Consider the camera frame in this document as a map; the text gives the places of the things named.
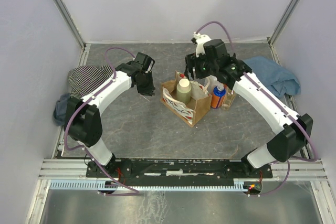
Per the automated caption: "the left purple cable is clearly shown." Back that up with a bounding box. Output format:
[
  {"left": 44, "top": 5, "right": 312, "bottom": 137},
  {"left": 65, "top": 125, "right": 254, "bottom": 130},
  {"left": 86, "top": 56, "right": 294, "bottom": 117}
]
[{"left": 64, "top": 46, "right": 140, "bottom": 197}]

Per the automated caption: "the dark blue cloth left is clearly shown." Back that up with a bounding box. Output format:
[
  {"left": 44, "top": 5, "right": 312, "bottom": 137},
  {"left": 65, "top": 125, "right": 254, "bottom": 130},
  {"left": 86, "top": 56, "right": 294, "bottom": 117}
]
[{"left": 52, "top": 93, "right": 70, "bottom": 126}]

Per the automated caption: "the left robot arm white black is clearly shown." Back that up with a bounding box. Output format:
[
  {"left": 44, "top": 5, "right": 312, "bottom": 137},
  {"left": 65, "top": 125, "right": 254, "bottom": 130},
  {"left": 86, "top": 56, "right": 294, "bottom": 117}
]
[{"left": 64, "top": 52, "right": 155, "bottom": 166}]

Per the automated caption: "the right aluminium corner post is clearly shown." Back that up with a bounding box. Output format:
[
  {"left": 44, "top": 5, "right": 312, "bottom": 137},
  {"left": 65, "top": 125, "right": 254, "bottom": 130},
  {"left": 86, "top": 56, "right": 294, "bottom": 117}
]
[{"left": 268, "top": 0, "right": 300, "bottom": 46}]

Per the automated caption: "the aluminium frame rail front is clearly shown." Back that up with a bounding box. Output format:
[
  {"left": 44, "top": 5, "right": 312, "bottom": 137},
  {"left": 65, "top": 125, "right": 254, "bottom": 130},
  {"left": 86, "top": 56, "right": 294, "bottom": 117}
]
[{"left": 39, "top": 159, "right": 328, "bottom": 182}]

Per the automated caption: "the white bottle dark grey cap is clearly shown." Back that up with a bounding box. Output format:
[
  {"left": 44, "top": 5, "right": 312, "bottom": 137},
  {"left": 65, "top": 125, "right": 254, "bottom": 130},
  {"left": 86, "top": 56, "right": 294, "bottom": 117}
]
[{"left": 205, "top": 76, "right": 220, "bottom": 95}]

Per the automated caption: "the pale green bottle cream cap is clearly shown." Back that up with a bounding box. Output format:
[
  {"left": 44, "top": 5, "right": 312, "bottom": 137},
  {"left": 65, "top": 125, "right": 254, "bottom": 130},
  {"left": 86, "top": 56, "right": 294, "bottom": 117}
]
[{"left": 176, "top": 79, "right": 192, "bottom": 104}]

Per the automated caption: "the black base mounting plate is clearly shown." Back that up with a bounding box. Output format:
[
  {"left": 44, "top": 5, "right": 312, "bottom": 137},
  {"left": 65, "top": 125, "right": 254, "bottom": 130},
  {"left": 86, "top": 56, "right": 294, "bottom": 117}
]
[{"left": 86, "top": 157, "right": 274, "bottom": 187}]

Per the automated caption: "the aluminium corner post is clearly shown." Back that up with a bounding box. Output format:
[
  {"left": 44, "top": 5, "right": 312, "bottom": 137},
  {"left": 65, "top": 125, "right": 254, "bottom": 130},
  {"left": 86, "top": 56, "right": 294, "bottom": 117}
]
[
  {"left": 268, "top": 0, "right": 300, "bottom": 46},
  {"left": 53, "top": 0, "right": 86, "bottom": 48}
]

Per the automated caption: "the striped black white cloth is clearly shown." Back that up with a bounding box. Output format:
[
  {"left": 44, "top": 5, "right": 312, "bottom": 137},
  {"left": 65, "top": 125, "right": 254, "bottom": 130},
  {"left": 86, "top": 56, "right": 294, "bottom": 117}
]
[{"left": 68, "top": 65, "right": 114, "bottom": 98}]

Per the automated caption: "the light blue cable duct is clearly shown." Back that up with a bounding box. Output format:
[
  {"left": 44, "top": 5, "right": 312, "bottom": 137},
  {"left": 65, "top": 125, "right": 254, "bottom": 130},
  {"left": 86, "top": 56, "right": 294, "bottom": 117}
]
[{"left": 49, "top": 179, "right": 250, "bottom": 190}]

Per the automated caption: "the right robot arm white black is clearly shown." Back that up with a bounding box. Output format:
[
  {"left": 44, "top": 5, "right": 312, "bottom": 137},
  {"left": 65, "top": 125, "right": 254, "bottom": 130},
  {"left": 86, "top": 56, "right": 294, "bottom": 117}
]
[{"left": 184, "top": 34, "right": 313, "bottom": 170}]

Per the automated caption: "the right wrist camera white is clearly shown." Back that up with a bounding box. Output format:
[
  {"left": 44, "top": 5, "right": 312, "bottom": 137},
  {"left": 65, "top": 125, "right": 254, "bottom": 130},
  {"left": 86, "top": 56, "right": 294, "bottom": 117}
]
[{"left": 192, "top": 32, "right": 211, "bottom": 58}]

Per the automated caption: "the blue pump bottle front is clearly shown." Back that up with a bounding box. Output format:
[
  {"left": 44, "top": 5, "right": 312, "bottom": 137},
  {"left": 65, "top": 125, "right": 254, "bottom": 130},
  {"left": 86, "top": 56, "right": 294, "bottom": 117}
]
[{"left": 211, "top": 83, "right": 226, "bottom": 109}]

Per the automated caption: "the blue cloth right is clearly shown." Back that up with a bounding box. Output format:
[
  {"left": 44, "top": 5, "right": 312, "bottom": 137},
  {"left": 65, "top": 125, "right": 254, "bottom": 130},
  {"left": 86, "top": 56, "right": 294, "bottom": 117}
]
[{"left": 244, "top": 56, "right": 301, "bottom": 99}]

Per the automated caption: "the clear amber liquid bottle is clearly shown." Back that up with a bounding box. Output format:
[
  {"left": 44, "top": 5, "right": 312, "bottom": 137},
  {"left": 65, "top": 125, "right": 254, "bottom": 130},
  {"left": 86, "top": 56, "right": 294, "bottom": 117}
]
[{"left": 221, "top": 87, "right": 236, "bottom": 110}]

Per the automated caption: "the left aluminium corner post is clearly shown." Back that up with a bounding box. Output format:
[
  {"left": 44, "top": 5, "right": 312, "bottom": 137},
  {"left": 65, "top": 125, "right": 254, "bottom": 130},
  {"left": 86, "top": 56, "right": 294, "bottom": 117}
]
[{"left": 53, "top": 0, "right": 86, "bottom": 48}]

